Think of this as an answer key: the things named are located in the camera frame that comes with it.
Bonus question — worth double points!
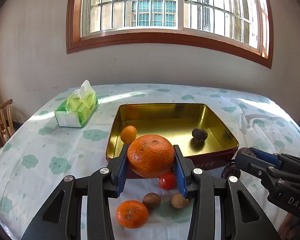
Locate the smooth dark round fruit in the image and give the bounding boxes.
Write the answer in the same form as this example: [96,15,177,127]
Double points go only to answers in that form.
[221,162,241,179]

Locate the small mandarin orange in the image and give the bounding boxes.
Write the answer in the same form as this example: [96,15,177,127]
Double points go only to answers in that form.
[116,200,149,229]

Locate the brown longan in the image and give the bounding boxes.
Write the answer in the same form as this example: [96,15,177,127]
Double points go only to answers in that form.
[142,192,161,209]
[170,193,189,209]

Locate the dark wrinkled fruit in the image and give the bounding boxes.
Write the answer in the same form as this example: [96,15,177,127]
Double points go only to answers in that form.
[192,128,208,142]

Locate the red cherry tomato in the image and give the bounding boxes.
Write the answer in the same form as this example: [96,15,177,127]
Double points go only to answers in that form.
[159,171,177,191]

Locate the large mandarin orange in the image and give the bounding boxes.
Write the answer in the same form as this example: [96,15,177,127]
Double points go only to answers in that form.
[127,134,175,178]

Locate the yellow-orange kumquat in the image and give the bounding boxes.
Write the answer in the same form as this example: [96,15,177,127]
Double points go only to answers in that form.
[120,125,138,144]

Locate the large wrinkled passion fruit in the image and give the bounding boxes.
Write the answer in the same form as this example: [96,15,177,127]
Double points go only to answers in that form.
[237,147,257,158]

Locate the person's right hand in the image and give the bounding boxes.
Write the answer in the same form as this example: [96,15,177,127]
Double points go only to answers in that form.
[277,213,300,240]

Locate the red gold toffee tin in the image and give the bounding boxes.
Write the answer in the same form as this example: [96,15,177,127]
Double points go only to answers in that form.
[106,103,239,171]

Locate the wooden chair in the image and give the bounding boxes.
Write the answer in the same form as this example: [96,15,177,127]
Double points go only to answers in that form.
[0,99,15,149]

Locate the green tissue pack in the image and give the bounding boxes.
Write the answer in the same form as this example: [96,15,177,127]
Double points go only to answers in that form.
[55,80,98,128]

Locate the large wooden frame window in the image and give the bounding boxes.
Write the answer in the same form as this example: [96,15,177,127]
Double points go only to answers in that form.
[66,0,274,68]

